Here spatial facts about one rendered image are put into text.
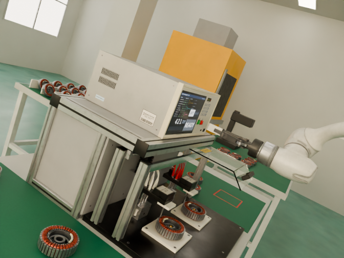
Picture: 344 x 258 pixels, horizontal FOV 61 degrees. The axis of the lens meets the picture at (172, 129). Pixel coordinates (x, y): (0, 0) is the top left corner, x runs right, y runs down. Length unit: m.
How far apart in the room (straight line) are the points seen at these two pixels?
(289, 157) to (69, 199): 0.81
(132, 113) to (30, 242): 0.52
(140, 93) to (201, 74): 3.77
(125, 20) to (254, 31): 2.86
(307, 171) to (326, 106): 5.19
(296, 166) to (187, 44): 4.05
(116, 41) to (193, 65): 1.31
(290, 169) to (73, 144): 0.79
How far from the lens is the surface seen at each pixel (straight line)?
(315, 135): 1.26
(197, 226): 1.32
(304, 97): 6.34
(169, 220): 1.19
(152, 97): 1.05
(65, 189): 1.15
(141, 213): 1.19
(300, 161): 1.16
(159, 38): 7.46
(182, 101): 1.04
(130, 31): 5.01
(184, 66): 4.95
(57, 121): 1.15
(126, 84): 1.12
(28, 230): 1.03
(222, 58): 4.75
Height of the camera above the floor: 1.35
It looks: 11 degrees down
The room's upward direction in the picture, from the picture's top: 22 degrees clockwise
